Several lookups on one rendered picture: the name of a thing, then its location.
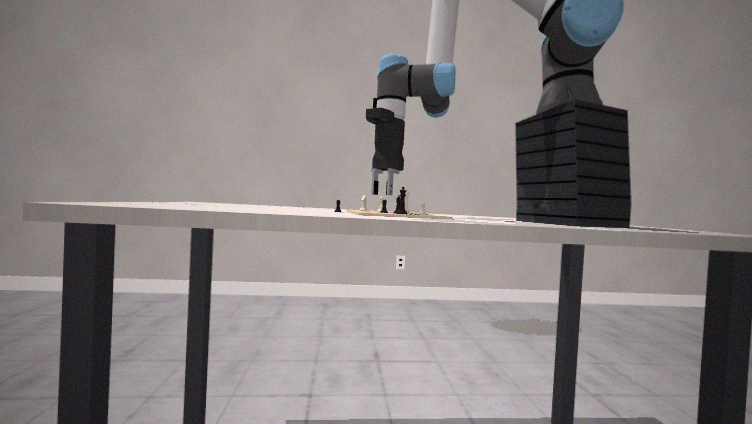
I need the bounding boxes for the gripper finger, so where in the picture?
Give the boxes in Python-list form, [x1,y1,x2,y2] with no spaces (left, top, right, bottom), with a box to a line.
[371,168,383,195]
[386,168,400,195]

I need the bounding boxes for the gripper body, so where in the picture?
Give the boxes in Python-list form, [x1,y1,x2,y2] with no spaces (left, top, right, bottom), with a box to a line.
[366,98,406,171]

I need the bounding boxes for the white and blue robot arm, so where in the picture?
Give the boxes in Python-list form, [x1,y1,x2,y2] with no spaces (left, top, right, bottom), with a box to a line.
[377,0,624,118]

